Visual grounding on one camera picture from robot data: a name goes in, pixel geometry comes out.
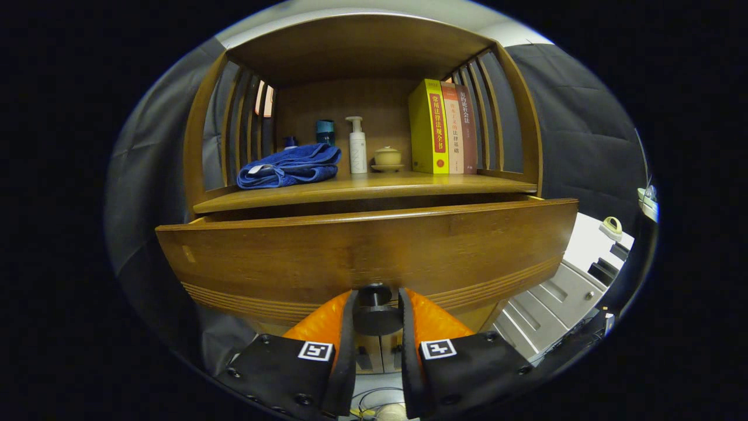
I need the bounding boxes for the white side cabinet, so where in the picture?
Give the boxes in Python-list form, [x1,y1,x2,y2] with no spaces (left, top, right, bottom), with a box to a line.
[494,212,635,360]

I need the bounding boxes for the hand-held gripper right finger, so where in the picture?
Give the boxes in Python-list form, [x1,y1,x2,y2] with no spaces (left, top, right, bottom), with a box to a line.
[397,287,534,420]

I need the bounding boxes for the white desk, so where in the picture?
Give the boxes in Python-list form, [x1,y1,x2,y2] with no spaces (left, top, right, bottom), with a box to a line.
[637,186,660,223]

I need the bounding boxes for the wooden cabinet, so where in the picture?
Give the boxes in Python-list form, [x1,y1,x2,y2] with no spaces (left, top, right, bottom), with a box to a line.
[155,13,579,375]

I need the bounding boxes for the white pump bottle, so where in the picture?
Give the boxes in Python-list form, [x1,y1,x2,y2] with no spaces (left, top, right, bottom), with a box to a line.
[345,116,368,174]

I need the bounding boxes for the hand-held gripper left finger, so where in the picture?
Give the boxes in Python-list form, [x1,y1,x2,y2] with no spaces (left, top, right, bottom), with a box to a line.
[217,289,358,420]

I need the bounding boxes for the yellow book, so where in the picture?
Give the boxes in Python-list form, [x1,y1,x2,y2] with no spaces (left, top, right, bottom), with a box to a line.
[408,79,450,175]

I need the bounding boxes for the black floor cables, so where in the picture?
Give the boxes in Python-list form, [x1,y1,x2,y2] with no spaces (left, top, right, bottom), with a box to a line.
[356,386,407,419]

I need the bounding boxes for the beige lidded teacup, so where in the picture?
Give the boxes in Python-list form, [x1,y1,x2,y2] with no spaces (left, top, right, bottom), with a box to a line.
[370,146,405,173]

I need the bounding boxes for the wooden drawer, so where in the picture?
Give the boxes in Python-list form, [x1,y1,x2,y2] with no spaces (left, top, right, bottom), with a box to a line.
[155,196,579,328]

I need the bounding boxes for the blue folded towel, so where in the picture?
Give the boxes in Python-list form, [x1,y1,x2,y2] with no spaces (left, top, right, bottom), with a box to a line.
[237,143,342,189]

